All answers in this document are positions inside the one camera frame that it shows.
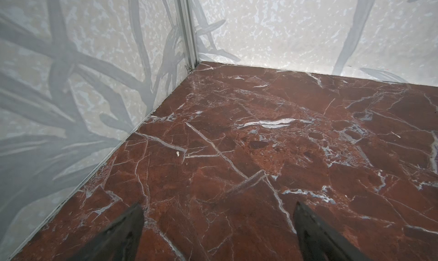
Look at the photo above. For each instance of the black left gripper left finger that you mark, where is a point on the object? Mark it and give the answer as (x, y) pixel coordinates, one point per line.
(119, 241)

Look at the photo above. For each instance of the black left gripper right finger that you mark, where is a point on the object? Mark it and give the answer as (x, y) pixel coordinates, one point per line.
(318, 241)

